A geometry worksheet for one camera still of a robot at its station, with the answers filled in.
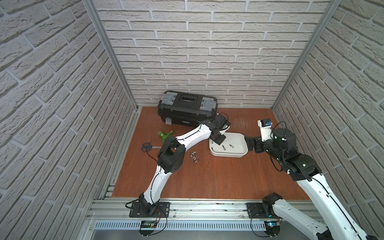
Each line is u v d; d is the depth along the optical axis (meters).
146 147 0.93
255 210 0.74
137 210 0.72
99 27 0.76
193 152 0.94
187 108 0.96
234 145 0.97
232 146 0.97
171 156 0.58
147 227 0.71
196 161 0.90
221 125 0.74
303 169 0.44
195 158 0.92
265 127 0.57
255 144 0.60
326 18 0.72
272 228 0.70
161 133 1.00
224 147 0.97
